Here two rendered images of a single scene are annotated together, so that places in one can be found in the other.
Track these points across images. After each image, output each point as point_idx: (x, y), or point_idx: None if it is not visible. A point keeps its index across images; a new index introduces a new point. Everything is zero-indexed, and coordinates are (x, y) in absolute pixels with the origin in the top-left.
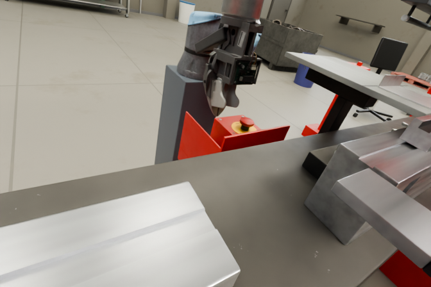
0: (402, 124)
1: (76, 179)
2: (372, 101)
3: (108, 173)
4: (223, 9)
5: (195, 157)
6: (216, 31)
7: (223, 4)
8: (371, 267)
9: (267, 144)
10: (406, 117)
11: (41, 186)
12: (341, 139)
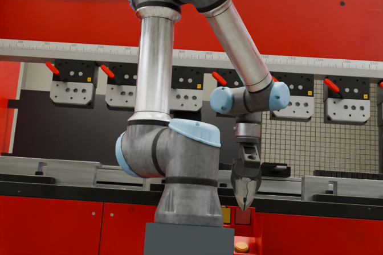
0: (94, 186)
1: (329, 202)
2: None
3: (320, 202)
4: (260, 136)
5: (285, 200)
6: (256, 148)
7: (260, 132)
8: None
9: (244, 197)
10: (62, 185)
11: (338, 203)
12: None
